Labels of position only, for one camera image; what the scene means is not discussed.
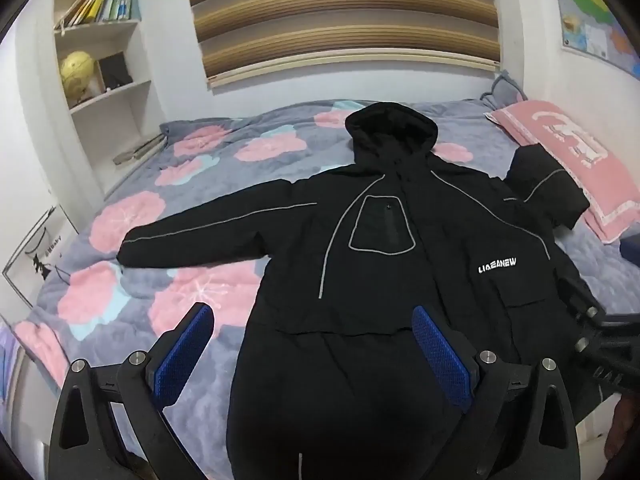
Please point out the pink pillow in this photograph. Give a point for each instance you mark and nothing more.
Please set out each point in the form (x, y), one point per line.
(565, 145)

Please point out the flat lying books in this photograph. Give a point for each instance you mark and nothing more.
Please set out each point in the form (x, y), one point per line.
(140, 149)

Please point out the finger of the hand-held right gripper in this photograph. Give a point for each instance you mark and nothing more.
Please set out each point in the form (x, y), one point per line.
(585, 310)

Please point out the white bookshelf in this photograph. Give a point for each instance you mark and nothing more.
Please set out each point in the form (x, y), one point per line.
(122, 110)

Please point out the yellow globe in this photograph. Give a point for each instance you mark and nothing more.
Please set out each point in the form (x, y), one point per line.
(77, 72)

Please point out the black hooded jacket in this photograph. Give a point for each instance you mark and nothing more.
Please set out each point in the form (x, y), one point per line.
(390, 270)

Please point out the black box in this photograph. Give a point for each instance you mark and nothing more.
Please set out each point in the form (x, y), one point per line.
(115, 71)

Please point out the person's right hand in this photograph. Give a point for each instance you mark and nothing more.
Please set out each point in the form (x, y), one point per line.
(622, 430)

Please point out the striped brown window blind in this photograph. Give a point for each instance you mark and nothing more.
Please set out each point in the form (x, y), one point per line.
(340, 15)

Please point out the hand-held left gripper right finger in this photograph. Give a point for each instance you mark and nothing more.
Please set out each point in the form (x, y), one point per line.
(440, 360)

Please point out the grey pillow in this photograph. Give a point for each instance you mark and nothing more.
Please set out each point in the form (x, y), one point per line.
(505, 91)

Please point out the white framed poster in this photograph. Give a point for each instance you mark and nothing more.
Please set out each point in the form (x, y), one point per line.
(37, 255)

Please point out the dark flat object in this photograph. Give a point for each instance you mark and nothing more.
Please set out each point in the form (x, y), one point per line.
(631, 250)

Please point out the purple cloth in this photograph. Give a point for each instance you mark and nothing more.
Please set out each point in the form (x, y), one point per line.
(7, 360)

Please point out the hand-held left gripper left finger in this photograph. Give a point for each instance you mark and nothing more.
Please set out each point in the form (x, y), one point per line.
(182, 355)

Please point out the grey pink floral blanket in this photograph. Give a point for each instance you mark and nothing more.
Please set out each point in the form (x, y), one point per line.
(225, 170)

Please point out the colourful wall map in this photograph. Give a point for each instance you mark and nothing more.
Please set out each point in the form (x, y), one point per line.
(595, 5)

